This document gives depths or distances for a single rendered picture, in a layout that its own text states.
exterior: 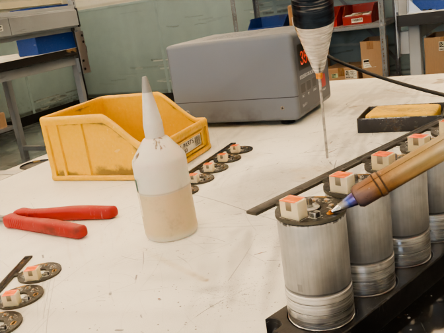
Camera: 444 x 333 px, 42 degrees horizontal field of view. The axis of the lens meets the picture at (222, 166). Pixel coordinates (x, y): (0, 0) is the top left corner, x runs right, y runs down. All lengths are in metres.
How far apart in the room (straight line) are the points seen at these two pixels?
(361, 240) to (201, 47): 0.45
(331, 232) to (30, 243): 0.26
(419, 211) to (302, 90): 0.39
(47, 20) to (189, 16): 2.51
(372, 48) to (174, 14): 2.05
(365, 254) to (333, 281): 0.02
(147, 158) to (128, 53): 5.69
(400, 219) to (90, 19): 6.08
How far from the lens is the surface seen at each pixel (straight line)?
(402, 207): 0.24
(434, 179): 0.27
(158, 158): 0.35
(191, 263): 0.33
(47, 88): 6.18
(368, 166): 0.25
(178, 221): 0.36
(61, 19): 3.33
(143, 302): 0.30
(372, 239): 0.22
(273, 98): 0.62
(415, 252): 0.25
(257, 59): 0.62
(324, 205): 0.21
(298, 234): 0.20
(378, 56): 4.49
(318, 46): 0.16
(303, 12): 0.16
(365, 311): 0.22
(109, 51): 6.18
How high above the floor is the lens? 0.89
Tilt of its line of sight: 16 degrees down
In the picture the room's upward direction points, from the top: 8 degrees counter-clockwise
